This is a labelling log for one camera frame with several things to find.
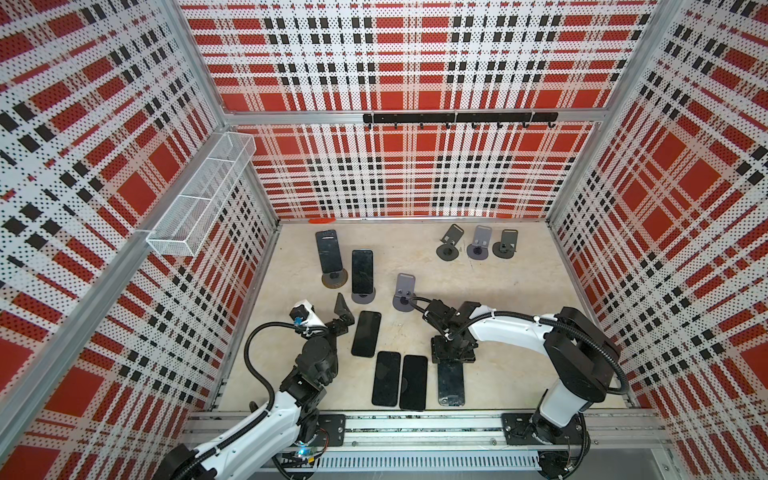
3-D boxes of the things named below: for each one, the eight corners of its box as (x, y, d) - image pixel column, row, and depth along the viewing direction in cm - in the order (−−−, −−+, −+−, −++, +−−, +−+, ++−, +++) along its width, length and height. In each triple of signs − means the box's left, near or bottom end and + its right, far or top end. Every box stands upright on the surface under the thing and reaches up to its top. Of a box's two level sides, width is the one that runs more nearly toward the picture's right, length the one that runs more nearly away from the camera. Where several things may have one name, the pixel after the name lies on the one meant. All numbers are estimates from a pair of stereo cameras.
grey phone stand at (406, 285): (394, 310, 98) (393, 293, 89) (399, 289, 103) (398, 271, 95) (411, 313, 97) (412, 296, 89) (415, 291, 102) (416, 274, 94)
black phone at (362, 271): (355, 301, 99) (349, 277, 88) (358, 274, 106) (352, 249, 95) (374, 301, 99) (370, 277, 88) (376, 274, 106) (373, 249, 95)
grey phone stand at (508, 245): (494, 258, 112) (500, 241, 104) (491, 247, 115) (497, 229, 108) (513, 258, 112) (521, 241, 104) (510, 246, 115) (517, 229, 108)
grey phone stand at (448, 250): (446, 265, 110) (450, 245, 102) (434, 253, 114) (436, 233, 105) (463, 253, 114) (468, 233, 105) (451, 242, 118) (455, 222, 109)
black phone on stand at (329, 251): (328, 284, 104) (317, 254, 91) (325, 262, 111) (315, 231, 97) (345, 280, 105) (337, 250, 92) (342, 259, 112) (333, 227, 98)
